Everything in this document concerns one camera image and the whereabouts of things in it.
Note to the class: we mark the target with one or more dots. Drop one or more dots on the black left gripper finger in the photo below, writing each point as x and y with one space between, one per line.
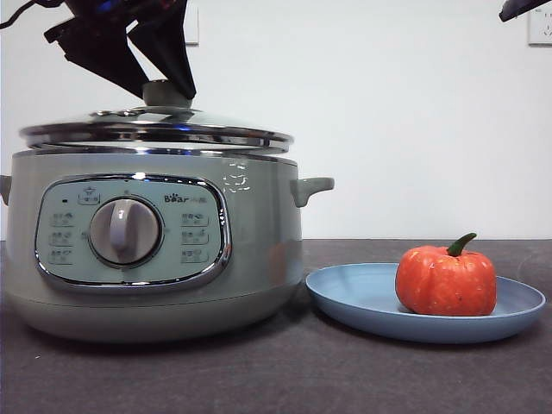
112 60
172 47

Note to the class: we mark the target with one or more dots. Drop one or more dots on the pale green electric steamer pot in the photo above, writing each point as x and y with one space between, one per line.
259 259

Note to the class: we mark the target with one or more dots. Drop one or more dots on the blue plate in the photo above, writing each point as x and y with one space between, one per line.
345 293

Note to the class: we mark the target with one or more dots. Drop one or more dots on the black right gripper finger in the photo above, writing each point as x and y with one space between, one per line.
515 8

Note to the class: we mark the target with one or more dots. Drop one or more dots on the white wall socket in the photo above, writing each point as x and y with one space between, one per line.
192 26
542 30

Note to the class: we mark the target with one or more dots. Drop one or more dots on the small orange pumpkin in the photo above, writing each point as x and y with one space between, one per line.
444 280

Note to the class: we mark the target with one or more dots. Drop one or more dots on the glass lid with green knob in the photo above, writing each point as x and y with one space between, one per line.
168 123

